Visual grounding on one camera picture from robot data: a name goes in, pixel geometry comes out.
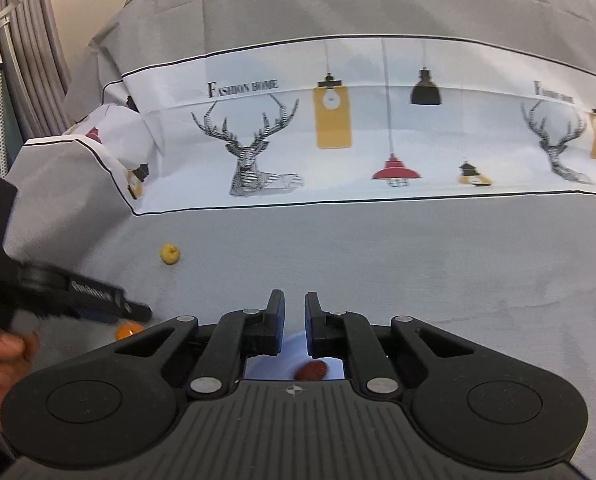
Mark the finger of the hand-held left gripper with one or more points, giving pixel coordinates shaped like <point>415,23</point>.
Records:
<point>97,297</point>

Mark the printed grey blanket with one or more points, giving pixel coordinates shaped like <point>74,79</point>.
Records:
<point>358,125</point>

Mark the person's left hand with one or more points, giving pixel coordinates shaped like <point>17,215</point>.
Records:
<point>5,347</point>

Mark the small orange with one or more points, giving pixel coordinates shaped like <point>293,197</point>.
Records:
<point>127,331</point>

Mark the small yellow fruit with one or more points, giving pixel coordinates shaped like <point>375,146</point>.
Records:
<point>170,253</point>

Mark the grey curtain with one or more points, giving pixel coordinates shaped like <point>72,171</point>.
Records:
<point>32,60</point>

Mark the pale blue plate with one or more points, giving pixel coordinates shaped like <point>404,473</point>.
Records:
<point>273,367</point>

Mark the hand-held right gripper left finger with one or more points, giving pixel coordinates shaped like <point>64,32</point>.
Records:
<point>278,325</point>

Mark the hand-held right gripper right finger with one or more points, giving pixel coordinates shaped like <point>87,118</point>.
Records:
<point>310,325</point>

